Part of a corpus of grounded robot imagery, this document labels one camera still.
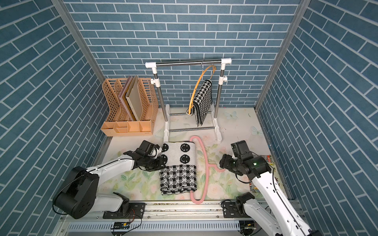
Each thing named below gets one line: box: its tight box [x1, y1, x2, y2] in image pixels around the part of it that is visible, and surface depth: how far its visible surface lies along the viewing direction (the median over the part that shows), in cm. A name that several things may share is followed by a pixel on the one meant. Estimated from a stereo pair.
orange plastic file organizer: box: [100, 77, 159, 137], surface depth 106 cm
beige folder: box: [125, 75, 142, 121], surface depth 93 cm
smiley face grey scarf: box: [159, 141, 198, 196], surface depth 84 cm
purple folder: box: [118, 75, 136, 122], surface depth 93 cm
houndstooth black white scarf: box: [192, 79, 213, 127], surface depth 87 cm
